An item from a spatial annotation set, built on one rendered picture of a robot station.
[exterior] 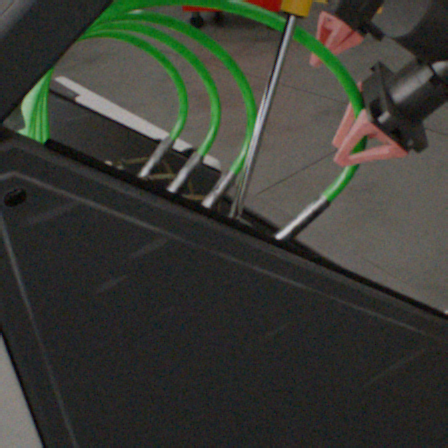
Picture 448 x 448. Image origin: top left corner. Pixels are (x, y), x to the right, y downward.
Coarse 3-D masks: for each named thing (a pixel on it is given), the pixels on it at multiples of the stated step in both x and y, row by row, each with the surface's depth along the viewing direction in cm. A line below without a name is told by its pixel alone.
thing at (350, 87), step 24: (120, 0) 72; (144, 0) 72; (168, 0) 73; (192, 0) 73; (216, 0) 74; (240, 0) 75; (96, 24) 73; (312, 48) 79; (48, 72) 74; (336, 72) 80; (360, 96) 82; (360, 144) 85; (336, 192) 88
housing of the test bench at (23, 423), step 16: (0, 336) 45; (0, 352) 45; (0, 368) 45; (0, 384) 46; (16, 384) 47; (0, 400) 46; (16, 400) 47; (0, 416) 47; (16, 416) 47; (0, 432) 47; (16, 432) 48; (32, 432) 49
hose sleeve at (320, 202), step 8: (312, 200) 89; (320, 200) 88; (304, 208) 89; (312, 208) 88; (320, 208) 88; (296, 216) 89; (304, 216) 88; (312, 216) 88; (288, 224) 89; (296, 224) 89; (304, 224) 89; (280, 232) 89; (288, 232) 89; (296, 232) 89; (288, 240) 89
